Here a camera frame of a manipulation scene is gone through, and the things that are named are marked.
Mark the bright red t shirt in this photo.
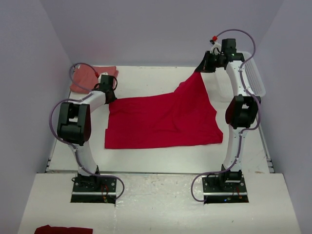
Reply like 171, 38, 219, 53
104, 72, 223, 149

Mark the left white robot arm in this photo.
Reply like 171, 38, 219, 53
57, 73, 117, 192

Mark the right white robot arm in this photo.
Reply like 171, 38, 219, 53
195, 36, 261, 192

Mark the folded pink t shirt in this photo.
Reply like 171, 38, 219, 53
70, 64, 119, 94

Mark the white plastic basket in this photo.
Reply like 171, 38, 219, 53
214, 50, 266, 102

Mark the dark red cloth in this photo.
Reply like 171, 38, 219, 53
34, 225, 93, 234

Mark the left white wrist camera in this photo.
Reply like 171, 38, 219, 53
96, 72, 109, 83

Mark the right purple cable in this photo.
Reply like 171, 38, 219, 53
191, 28, 261, 203

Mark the purple cable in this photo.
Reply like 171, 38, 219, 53
48, 62, 125, 202
191, 28, 261, 203

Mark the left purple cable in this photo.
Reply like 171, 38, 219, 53
48, 62, 125, 202

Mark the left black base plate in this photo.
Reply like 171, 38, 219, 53
70, 175, 117, 204

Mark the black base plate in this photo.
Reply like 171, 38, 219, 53
70, 175, 117, 204
202, 170, 249, 204

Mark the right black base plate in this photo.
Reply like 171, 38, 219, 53
202, 170, 249, 204

